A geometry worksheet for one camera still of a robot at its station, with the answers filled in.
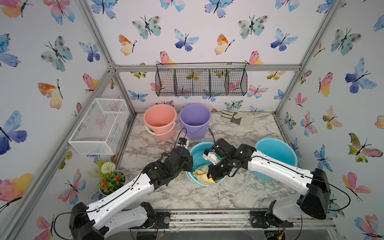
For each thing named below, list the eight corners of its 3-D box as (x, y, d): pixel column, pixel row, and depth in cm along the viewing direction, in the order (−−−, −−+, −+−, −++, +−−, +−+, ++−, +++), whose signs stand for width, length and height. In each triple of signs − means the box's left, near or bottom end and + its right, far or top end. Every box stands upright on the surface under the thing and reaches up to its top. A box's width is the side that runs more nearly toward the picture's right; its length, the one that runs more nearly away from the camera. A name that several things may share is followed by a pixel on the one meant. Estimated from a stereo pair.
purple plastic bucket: (180, 144, 104) (177, 128, 90) (182, 121, 118) (180, 104, 104) (210, 144, 104) (212, 128, 90) (209, 121, 118) (210, 104, 104)
